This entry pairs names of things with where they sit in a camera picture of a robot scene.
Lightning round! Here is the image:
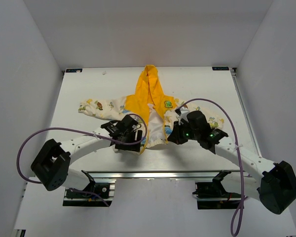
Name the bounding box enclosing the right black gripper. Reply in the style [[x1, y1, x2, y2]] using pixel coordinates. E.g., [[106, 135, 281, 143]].
[[168, 119, 200, 145]]

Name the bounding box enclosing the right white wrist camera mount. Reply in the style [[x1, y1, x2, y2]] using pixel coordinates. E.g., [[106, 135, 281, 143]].
[[175, 107, 190, 125]]

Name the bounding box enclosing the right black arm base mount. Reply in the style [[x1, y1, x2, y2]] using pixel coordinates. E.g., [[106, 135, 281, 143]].
[[192, 170, 241, 210]]

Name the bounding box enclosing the right blue table label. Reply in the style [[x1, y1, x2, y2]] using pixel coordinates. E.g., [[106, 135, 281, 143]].
[[212, 66, 229, 71]]

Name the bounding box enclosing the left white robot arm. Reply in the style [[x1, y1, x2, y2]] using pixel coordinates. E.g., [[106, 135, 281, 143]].
[[31, 114, 148, 197]]

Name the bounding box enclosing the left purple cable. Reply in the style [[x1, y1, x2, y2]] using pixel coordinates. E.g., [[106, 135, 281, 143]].
[[16, 113, 148, 207]]

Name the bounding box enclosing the blue table label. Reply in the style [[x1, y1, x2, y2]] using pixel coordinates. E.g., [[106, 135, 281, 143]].
[[65, 68, 82, 73], [212, 66, 229, 71]]

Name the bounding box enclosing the aluminium table rail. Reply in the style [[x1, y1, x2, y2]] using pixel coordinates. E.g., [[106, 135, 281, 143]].
[[230, 68, 261, 156], [83, 170, 255, 179]]

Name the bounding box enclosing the yellow patterned child jacket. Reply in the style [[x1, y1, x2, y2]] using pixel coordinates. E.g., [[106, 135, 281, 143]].
[[78, 65, 224, 154]]

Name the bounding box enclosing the left blue table label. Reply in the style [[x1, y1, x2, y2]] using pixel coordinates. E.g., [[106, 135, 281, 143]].
[[65, 68, 82, 73]]

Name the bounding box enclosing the aluminium table right rail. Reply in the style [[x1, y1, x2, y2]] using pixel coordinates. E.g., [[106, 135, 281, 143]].
[[230, 68, 261, 156]]

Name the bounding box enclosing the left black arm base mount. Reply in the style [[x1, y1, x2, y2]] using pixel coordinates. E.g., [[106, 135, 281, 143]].
[[63, 170, 113, 207]]

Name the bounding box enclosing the aluminium table front rail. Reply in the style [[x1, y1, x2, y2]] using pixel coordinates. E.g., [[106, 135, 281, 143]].
[[83, 170, 255, 179]]

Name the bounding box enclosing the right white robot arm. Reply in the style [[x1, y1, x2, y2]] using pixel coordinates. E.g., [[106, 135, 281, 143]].
[[168, 108, 296, 215]]

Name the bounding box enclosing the purple cable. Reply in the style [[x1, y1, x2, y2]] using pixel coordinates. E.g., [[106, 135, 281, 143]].
[[175, 98, 250, 237], [16, 113, 148, 207]]

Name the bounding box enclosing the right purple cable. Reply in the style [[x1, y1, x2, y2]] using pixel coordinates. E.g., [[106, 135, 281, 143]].
[[175, 98, 250, 237]]

